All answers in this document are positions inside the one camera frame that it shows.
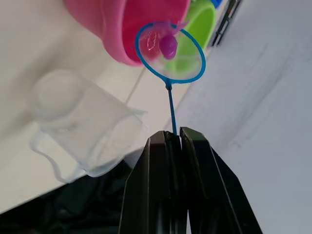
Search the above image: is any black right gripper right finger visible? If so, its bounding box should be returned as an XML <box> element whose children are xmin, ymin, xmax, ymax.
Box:
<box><xmin>179</xmin><ymin>126</ymin><xmax>263</xmax><ymax>234</ymax></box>

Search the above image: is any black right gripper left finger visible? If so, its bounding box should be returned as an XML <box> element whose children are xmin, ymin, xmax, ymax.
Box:
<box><xmin>118</xmin><ymin>130</ymin><xmax>182</xmax><ymax>234</ymax></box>

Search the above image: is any blue fish net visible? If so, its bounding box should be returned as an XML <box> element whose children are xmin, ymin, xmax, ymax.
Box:
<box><xmin>135</xmin><ymin>21</ymin><xmax>207</xmax><ymax>135</ymax></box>

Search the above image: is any clear plastic measuring cup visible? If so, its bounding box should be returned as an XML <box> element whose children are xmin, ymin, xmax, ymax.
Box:
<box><xmin>29</xmin><ymin>69</ymin><xmax>149</xmax><ymax>184</ymax></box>

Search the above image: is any pink plastic bucket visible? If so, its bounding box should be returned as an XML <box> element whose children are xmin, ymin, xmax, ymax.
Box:
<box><xmin>62</xmin><ymin>0</ymin><xmax>192</xmax><ymax>68</ymax></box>

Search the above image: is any green plastic bucket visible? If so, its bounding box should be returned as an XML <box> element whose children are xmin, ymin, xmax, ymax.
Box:
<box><xmin>164</xmin><ymin>0</ymin><xmax>217</xmax><ymax>77</ymax></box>

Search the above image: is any black metal rack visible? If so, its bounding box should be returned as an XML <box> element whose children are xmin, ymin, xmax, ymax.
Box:
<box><xmin>211</xmin><ymin>0</ymin><xmax>244</xmax><ymax>47</ymax></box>

